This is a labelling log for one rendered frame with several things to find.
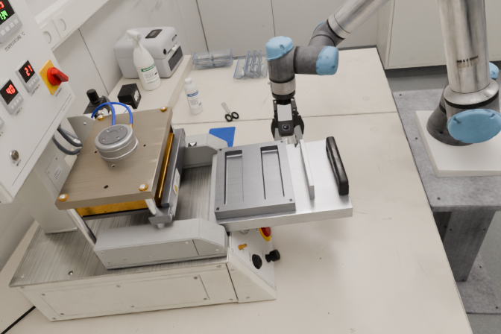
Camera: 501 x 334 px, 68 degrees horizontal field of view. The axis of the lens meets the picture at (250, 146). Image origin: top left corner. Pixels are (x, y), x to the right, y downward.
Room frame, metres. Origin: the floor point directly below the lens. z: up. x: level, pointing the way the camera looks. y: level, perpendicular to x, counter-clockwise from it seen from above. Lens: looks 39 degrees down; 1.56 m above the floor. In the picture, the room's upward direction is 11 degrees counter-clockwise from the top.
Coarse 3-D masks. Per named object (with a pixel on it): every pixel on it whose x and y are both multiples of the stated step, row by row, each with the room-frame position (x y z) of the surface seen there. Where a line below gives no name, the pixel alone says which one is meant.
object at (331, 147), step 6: (330, 138) 0.65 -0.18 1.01; (330, 144) 0.63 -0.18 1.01; (330, 150) 0.61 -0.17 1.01; (336, 150) 0.60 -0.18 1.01; (330, 156) 0.60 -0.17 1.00; (336, 156) 0.58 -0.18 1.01; (336, 162) 0.57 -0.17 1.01; (336, 168) 0.55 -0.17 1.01; (342, 168) 0.54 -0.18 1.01; (336, 174) 0.54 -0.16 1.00; (342, 174) 0.53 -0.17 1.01; (342, 180) 0.51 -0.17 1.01; (348, 180) 0.51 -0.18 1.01; (342, 186) 0.51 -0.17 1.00; (348, 186) 0.51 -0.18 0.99; (342, 192) 0.51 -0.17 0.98; (348, 192) 0.51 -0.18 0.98
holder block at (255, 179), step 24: (264, 144) 0.69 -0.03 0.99; (216, 168) 0.63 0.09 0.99; (240, 168) 0.63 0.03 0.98; (264, 168) 0.62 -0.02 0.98; (288, 168) 0.59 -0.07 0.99; (216, 192) 0.56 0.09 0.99; (240, 192) 0.56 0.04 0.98; (264, 192) 0.54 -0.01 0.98; (288, 192) 0.52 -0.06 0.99; (216, 216) 0.51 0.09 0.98; (240, 216) 0.50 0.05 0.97
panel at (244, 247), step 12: (240, 240) 0.50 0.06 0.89; (252, 240) 0.53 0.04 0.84; (264, 240) 0.56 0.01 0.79; (240, 252) 0.47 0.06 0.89; (252, 252) 0.50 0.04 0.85; (264, 252) 0.53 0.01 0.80; (252, 264) 0.47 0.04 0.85; (264, 264) 0.49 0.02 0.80; (264, 276) 0.46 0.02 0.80; (276, 288) 0.45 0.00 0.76
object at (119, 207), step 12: (168, 144) 0.67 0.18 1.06; (168, 156) 0.63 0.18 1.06; (156, 192) 0.53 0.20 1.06; (108, 204) 0.52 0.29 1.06; (120, 204) 0.52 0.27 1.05; (132, 204) 0.52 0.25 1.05; (144, 204) 0.51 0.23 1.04; (84, 216) 0.53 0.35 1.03; (96, 216) 0.52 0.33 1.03; (108, 216) 0.52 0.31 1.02
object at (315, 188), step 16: (304, 144) 0.64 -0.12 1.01; (320, 144) 0.68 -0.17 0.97; (304, 160) 0.59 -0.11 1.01; (320, 160) 0.62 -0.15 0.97; (304, 176) 0.58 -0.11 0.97; (320, 176) 0.57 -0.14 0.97; (304, 192) 0.53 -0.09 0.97; (320, 192) 0.53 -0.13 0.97; (336, 192) 0.52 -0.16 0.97; (304, 208) 0.49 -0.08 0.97; (320, 208) 0.49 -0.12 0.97; (336, 208) 0.48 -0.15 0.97; (352, 208) 0.47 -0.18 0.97; (224, 224) 0.49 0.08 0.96; (240, 224) 0.49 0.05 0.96; (256, 224) 0.49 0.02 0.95; (272, 224) 0.49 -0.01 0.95
